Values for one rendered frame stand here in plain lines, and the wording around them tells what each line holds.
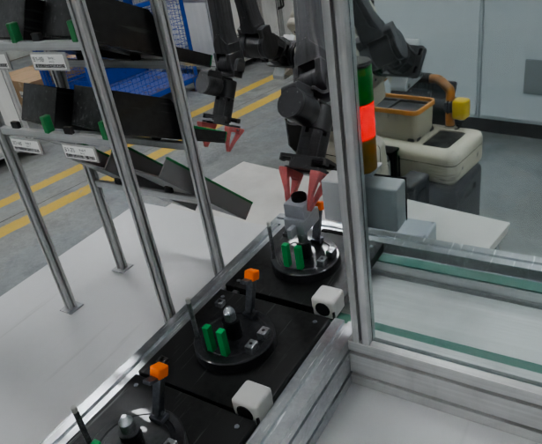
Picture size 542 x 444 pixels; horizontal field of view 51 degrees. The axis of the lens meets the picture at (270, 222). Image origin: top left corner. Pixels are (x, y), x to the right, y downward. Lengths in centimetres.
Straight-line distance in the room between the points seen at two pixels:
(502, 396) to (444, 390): 9
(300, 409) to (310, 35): 70
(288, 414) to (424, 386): 23
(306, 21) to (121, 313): 74
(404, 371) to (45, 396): 67
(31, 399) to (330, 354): 59
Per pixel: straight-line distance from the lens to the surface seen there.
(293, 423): 87
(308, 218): 108
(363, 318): 93
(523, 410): 94
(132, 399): 95
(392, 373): 98
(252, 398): 86
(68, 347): 130
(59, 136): 108
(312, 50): 115
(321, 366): 94
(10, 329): 143
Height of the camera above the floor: 161
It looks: 29 degrees down
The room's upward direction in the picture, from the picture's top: 9 degrees counter-clockwise
